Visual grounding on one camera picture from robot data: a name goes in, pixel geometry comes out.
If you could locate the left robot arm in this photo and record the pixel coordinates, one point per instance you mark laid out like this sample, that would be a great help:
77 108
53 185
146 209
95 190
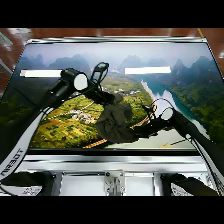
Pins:
20 146

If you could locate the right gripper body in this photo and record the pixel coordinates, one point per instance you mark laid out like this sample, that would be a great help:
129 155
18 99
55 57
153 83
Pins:
150 128

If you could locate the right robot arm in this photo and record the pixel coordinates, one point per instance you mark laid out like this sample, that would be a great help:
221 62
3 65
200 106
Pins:
200 138

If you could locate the dark grey garment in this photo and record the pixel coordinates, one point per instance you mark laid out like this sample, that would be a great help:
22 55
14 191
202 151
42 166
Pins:
115 121

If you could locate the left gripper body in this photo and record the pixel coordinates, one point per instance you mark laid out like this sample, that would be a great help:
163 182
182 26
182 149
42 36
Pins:
99 96

